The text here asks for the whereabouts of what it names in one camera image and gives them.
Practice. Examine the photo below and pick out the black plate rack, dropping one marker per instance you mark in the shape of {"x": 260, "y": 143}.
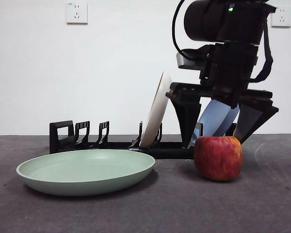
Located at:
{"x": 174, "y": 153}

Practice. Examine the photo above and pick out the blue plate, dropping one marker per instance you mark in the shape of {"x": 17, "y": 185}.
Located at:
{"x": 215, "y": 119}

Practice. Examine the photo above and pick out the white wall socket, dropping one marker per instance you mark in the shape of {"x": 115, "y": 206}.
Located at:
{"x": 282, "y": 19}
{"x": 77, "y": 13}

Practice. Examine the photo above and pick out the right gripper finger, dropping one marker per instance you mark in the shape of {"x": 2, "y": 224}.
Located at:
{"x": 252, "y": 119}
{"x": 186, "y": 116}

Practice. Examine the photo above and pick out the cream plate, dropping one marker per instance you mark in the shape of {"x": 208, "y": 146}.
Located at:
{"x": 157, "y": 109}

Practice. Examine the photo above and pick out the red apple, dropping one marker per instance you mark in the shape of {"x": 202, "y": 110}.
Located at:
{"x": 217, "y": 157}

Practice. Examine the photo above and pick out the green plate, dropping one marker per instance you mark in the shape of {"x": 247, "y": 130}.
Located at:
{"x": 87, "y": 174}

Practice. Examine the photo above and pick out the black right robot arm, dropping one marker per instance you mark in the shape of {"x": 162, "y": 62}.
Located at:
{"x": 208, "y": 21}

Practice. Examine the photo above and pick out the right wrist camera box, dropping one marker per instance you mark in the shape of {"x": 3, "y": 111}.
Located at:
{"x": 186, "y": 63}

